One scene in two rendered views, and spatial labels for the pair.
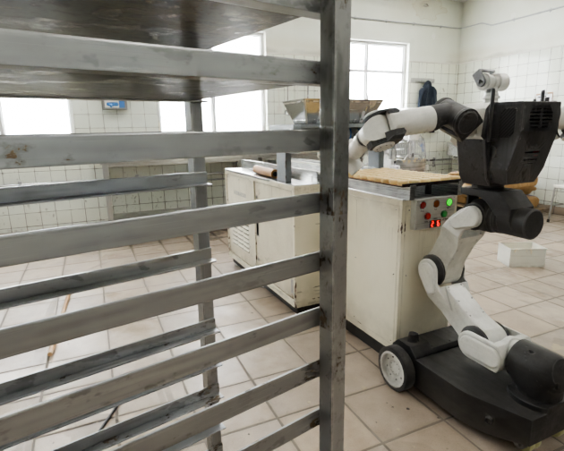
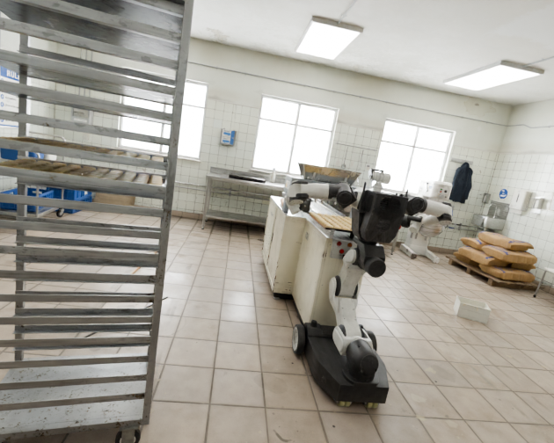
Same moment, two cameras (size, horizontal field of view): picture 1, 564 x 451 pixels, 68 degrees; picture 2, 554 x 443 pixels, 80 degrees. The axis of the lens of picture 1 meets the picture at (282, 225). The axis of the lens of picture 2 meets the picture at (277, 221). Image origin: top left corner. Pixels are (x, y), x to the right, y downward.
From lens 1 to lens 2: 0.96 m
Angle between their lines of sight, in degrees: 16
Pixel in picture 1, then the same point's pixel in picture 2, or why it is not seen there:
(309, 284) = (284, 279)
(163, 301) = (90, 230)
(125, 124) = (231, 155)
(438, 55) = (480, 143)
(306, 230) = (288, 244)
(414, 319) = (324, 315)
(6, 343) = (40, 227)
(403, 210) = (325, 243)
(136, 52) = (93, 155)
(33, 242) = (53, 201)
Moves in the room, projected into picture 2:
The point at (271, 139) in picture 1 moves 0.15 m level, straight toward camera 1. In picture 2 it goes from (142, 186) to (112, 188)
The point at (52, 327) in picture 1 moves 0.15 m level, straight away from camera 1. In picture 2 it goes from (53, 227) to (69, 218)
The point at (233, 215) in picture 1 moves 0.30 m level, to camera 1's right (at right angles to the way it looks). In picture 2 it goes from (121, 209) to (192, 226)
